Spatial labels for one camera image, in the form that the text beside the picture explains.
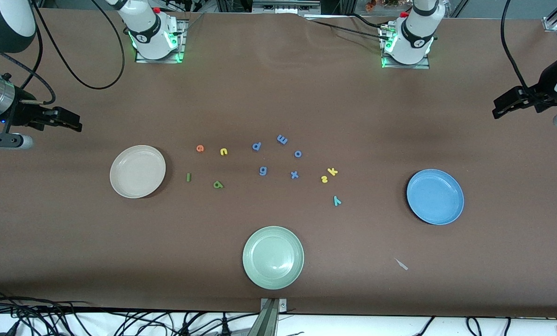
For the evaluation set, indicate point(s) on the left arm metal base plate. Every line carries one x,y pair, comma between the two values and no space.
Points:
423,66

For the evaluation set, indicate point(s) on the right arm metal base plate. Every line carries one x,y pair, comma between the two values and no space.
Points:
141,59

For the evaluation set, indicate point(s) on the blue foam letter m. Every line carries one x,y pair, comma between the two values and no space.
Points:
282,139

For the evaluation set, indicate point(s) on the beige round plate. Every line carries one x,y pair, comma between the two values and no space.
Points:
137,171

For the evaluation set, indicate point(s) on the grey metal box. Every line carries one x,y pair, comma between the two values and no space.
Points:
285,5

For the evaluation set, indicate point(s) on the blue foam letter g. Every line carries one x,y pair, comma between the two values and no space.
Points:
262,171

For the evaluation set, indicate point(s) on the blue foam letter p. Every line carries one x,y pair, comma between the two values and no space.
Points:
256,146

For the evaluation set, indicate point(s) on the teal foam letter y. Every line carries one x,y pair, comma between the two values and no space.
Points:
337,201

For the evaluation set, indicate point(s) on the pale green round plate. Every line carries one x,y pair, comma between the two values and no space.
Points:
273,257

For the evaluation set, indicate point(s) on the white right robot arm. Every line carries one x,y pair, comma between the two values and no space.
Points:
150,28

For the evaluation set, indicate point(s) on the small white tape scrap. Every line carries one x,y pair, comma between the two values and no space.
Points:
401,264

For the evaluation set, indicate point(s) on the blue round plate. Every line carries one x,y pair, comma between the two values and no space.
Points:
435,197

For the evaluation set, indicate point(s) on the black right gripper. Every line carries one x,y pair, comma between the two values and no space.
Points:
23,113

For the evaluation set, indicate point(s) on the yellow foam letter k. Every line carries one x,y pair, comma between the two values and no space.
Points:
332,172

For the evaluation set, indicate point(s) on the aluminium profile post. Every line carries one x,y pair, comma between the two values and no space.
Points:
268,319

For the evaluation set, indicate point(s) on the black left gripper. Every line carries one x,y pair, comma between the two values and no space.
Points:
542,90

